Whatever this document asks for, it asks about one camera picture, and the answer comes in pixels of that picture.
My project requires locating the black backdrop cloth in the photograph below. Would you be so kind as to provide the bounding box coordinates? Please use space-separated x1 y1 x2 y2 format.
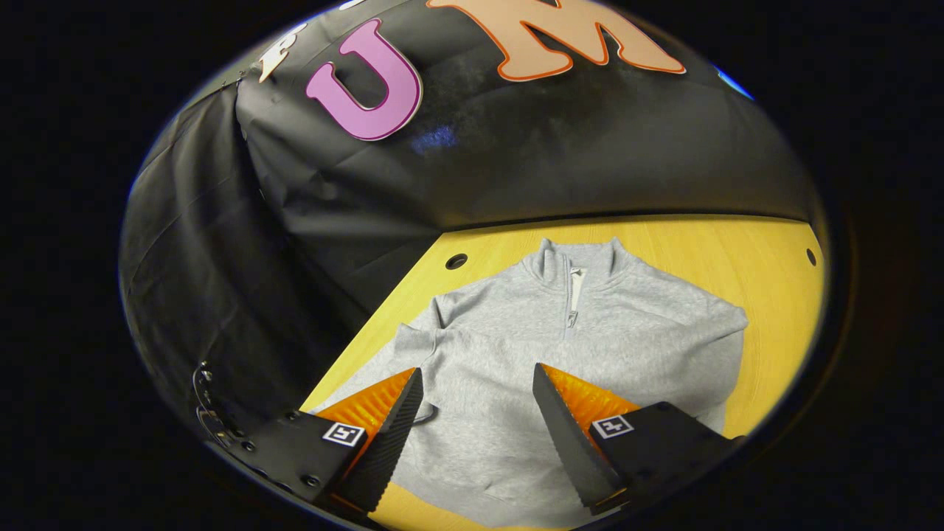
119 0 823 443

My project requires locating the grey zip-neck sweatshirt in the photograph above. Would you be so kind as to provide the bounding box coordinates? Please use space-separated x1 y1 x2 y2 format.
310 236 749 528

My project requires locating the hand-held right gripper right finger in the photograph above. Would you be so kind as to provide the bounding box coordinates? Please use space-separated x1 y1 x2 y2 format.
532 363 746 516

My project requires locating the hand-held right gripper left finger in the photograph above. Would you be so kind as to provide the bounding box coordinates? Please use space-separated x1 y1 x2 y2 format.
221 367 425 515

